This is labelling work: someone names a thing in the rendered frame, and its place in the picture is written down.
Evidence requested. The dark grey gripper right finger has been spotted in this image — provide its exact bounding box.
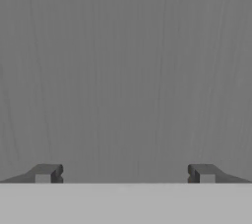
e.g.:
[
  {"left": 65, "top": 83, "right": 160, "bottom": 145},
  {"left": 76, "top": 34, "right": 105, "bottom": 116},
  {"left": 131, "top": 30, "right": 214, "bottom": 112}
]
[{"left": 187, "top": 163, "right": 252, "bottom": 184}]

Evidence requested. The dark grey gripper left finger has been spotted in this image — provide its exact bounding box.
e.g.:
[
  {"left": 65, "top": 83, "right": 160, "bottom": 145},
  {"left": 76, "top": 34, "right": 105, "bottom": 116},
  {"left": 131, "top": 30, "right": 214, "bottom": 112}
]
[{"left": 0, "top": 163, "right": 64, "bottom": 184}]

